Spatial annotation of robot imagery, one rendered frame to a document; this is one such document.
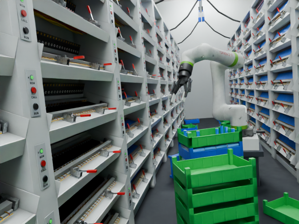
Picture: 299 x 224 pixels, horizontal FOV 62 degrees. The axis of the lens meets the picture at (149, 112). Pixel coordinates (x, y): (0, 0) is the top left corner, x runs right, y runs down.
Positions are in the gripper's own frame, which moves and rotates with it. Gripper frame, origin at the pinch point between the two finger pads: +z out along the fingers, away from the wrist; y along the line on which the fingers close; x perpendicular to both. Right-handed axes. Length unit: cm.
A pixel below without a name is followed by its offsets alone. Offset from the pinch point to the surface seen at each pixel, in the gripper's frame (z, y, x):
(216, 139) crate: 28.7, -29.2, -2.9
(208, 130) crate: 17.1, -16.8, -13.8
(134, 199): 63, 26, -13
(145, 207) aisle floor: 64, 31, -31
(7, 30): 48, -26, 100
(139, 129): 14.9, 36.0, -8.4
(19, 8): 41, -26, 100
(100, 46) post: 3, 10, 59
